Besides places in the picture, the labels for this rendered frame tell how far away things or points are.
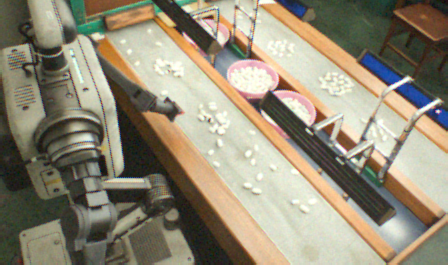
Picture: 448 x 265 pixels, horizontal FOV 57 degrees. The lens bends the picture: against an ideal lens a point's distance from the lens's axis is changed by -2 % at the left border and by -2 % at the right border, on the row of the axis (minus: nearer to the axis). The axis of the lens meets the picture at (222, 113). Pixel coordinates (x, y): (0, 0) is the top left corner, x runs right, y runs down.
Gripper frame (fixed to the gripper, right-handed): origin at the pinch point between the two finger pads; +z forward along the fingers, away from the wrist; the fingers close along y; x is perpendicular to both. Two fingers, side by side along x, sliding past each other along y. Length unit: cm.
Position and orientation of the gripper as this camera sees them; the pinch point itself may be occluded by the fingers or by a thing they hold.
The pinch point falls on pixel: (182, 112)
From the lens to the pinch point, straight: 188.1
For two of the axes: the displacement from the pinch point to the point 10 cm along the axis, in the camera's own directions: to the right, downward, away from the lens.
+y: -5.7, -6.2, 5.4
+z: 5.8, 1.6, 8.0
